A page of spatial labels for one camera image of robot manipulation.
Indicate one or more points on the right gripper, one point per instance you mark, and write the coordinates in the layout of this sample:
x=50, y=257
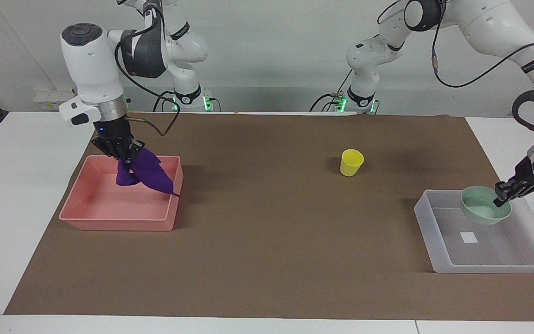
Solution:
x=111, y=130

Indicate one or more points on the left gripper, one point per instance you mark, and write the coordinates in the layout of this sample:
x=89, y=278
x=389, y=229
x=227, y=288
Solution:
x=524, y=170

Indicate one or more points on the light green bowl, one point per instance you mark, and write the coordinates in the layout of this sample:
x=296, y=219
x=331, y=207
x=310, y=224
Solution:
x=480, y=211

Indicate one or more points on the purple cloth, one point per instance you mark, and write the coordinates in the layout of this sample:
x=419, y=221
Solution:
x=149, y=171

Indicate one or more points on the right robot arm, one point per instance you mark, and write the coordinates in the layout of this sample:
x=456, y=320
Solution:
x=91, y=60

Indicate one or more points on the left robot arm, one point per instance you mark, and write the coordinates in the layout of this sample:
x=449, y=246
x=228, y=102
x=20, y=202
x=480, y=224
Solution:
x=489, y=23

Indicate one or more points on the clear plastic box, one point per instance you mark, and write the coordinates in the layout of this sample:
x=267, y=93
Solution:
x=494, y=257

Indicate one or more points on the white square sticker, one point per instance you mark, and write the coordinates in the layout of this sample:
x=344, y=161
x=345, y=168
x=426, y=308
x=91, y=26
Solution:
x=469, y=237

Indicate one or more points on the pink plastic tray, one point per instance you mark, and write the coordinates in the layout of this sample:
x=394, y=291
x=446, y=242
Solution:
x=109, y=211

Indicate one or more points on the yellow plastic cup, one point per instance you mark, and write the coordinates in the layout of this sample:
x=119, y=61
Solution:
x=351, y=163

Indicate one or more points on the white wall socket strip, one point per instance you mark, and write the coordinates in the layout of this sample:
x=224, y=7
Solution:
x=54, y=99

